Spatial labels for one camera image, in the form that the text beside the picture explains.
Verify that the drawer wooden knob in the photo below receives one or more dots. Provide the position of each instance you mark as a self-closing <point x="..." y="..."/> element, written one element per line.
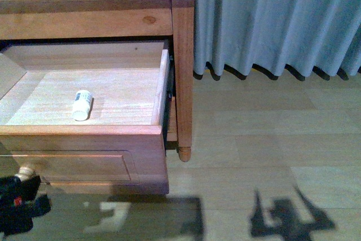
<point x="25" y="173"/>

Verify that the white medicine bottle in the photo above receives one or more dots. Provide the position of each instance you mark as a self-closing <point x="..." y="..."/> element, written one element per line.
<point x="82" y="105"/>

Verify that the wooden nightstand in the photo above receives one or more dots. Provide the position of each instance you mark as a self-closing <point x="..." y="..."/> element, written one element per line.
<point x="91" y="20"/>

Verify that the light grey curtain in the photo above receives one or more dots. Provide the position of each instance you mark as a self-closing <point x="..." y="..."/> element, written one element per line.
<point x="303" y="35"/>

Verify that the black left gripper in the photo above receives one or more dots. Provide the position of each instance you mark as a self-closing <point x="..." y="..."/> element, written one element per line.
<point x="20" y="204"/>

